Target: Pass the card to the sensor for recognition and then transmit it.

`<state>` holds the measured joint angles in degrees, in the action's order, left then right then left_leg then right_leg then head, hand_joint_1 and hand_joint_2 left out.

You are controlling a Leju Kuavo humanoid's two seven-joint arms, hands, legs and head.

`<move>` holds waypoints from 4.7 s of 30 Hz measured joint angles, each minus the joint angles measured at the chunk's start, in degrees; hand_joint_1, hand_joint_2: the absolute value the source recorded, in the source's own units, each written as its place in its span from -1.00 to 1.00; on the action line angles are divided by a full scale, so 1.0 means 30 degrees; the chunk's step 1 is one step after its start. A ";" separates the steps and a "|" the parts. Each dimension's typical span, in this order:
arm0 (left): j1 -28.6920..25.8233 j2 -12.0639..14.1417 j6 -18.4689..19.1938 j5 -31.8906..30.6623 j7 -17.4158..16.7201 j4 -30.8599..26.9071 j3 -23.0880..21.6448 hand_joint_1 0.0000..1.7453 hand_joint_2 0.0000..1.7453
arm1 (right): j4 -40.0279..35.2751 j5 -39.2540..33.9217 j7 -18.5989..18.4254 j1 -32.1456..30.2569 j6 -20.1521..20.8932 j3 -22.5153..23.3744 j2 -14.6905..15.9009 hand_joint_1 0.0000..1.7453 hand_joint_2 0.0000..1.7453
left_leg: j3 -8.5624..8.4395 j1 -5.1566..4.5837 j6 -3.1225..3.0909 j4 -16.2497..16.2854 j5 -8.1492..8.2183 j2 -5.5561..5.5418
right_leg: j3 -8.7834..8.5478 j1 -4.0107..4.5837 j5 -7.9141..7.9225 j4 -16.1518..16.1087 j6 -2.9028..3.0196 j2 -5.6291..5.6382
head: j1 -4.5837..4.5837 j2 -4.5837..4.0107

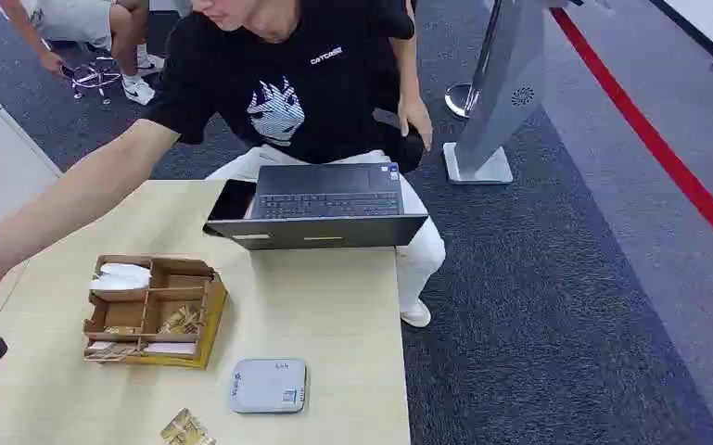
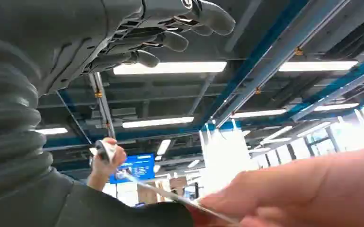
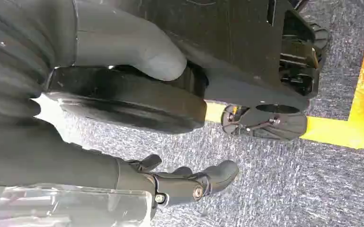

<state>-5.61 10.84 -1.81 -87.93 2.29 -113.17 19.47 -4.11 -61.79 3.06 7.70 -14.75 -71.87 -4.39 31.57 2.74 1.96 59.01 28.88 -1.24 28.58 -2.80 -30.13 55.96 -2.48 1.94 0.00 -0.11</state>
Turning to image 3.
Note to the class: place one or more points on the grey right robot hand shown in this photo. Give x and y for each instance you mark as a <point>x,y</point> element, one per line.
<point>122,40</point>

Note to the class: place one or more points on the ribbed grey right arm sleeve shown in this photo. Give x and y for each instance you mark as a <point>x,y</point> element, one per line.
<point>15,53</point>

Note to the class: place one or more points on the black robot leg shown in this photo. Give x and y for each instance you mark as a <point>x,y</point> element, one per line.
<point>241,53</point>

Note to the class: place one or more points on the clear plastic piece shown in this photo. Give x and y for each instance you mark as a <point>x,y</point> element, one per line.
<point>62,206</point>

